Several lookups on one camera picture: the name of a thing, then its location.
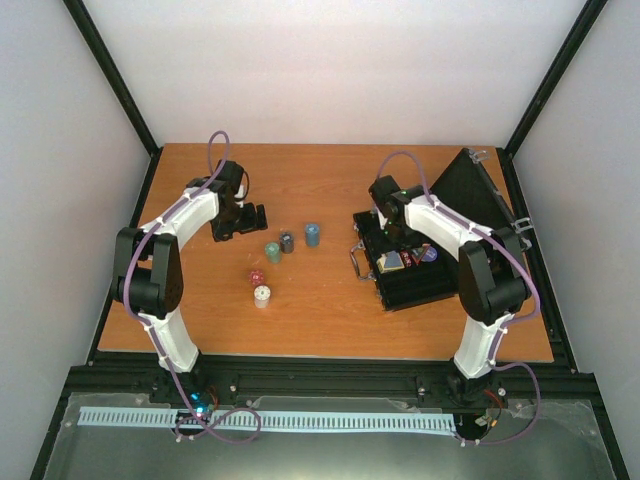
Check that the black poker set case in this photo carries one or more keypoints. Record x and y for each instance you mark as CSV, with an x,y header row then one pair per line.
x,y
466,187

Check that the red poker chip stack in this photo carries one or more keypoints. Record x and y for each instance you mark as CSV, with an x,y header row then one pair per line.
x,y
257,277

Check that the black poker chip stack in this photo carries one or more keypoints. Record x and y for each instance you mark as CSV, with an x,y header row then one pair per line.
x,y
286,242

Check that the light blue cable duct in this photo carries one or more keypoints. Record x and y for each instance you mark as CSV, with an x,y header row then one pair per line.
x,y
271,421

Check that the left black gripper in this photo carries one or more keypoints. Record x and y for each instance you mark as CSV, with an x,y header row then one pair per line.
x,y
219,230

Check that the purple blind button chips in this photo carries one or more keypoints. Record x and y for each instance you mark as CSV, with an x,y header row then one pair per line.
x,y
428,254

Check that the white poker chip stack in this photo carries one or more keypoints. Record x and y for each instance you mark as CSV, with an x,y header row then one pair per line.
x,y
262,296

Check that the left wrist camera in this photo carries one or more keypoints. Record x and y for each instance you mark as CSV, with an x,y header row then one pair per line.
x,y
241,193

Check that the green poker chip stack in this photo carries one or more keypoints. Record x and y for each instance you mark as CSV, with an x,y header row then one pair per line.
x,y
273,252

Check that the blue poker chip stack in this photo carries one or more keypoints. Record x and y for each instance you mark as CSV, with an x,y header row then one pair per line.
x,y
312,235

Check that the black triangular card box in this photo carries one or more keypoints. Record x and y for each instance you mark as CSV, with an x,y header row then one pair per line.
x,y
417,254

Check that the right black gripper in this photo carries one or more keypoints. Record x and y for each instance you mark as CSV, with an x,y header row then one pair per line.
x,y
414,240

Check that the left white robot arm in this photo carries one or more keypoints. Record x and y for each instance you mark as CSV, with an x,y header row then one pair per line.
x,y
147,273

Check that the black aluminium base frame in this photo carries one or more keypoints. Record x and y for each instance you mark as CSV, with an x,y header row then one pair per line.
x,y
249,377

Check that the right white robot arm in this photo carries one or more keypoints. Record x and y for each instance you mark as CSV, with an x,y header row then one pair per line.
x,y
493,282

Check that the playing card deck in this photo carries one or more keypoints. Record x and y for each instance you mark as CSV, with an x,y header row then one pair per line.
x,y
390,261

